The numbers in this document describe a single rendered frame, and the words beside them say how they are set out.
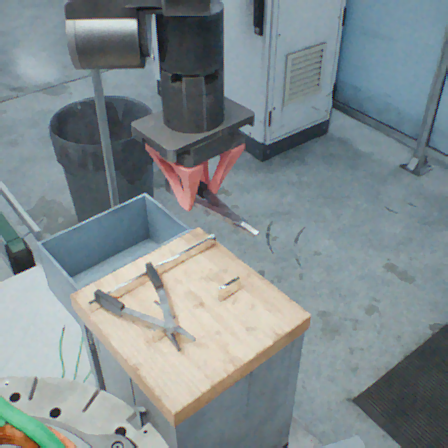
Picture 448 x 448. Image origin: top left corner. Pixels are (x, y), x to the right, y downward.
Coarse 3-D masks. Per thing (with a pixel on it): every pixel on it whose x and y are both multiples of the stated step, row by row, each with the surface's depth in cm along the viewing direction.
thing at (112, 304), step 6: (96, 294) 59; (102, 294) 58; (108, 294) 59; (96, 300) 59; (102, 300) 58; (108, 300) 58; (114, 300) 58; (108, 306) 58; (114, 306) 58; (120, 306) 57; (114, 312) 58; (120, 312) 58
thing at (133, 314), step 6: (126, 312) 57; (132, 312) 57; (138, 312) 57; (132, 318) 57; (138, 318) 57; (144, 318) 57; (150, 318) 57; (156, 318) 57; (150, 324) 56; (156, 324) 56; (162, 324) 56; (162, 330) 56
